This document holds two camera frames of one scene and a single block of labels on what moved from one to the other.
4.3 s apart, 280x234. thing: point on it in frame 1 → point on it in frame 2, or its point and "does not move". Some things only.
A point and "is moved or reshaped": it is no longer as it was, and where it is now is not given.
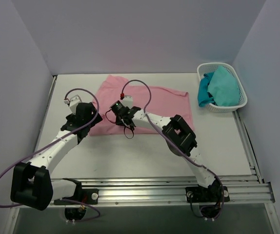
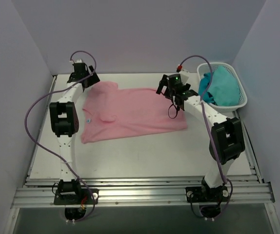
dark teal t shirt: [204, 98] does not move
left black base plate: [89, 195] does not move
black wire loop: [124, 127] → [174, 117]
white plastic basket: [209, 67] does not move
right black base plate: [215, 194] does not move
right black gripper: [120, 119] → [162, 86]
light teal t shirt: [224, 87] does not move
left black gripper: [91, 119] → [91, 77]
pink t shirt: [163, 102] is moved or reshaped
